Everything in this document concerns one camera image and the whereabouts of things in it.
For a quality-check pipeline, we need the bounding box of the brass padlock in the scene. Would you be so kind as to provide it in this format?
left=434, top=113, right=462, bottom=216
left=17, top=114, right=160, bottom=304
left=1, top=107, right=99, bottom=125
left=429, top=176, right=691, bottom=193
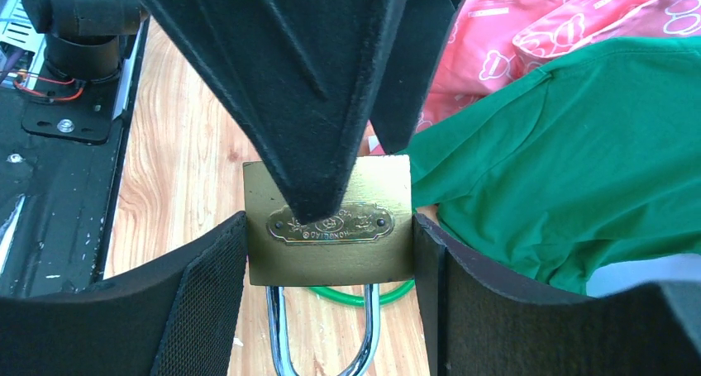
left=243, top=155, right=414, bottom=375

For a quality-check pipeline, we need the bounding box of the green t-shirt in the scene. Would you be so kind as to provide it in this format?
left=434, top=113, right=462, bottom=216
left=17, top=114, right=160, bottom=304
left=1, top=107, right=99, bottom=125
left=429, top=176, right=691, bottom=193
left=407, top=37, right=700, bottom=294

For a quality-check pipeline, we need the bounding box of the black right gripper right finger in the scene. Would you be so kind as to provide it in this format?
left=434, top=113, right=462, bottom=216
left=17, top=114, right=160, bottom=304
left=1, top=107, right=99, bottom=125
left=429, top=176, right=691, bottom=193
left=413, top=214, right=700, bottom=375

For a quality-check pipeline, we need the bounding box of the green cable lock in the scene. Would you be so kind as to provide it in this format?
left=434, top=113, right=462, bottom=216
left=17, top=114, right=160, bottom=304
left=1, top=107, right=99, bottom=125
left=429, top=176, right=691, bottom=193
left=306, top=277, right=417, bottom=309

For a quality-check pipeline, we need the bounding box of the pink patterned garment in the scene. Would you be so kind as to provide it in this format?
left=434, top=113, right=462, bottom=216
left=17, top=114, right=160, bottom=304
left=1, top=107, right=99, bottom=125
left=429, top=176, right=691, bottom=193
left=406, top=0, right=700, bottom=160

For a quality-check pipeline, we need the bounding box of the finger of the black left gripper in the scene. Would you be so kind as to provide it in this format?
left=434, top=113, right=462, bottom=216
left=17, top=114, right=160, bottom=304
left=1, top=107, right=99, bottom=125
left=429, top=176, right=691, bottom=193
left=139, top=0, right=407, bottom=223
left=370, top=0, right=464, bottom=155

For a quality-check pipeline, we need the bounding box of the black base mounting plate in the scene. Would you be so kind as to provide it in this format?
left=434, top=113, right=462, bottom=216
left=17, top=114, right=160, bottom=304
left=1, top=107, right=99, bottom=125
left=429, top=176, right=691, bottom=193
left=1, top=26, right=149, bottom=297

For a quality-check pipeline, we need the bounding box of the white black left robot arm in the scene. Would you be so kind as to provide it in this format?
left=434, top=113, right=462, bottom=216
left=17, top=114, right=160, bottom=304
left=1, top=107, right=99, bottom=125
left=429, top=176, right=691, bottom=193
left=21, top=0, right=464, bottom=222

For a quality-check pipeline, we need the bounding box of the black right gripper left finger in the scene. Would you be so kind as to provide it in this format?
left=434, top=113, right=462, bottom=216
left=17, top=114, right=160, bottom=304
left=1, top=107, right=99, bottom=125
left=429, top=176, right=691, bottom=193
left=1, top=212, right=247, bottom=375

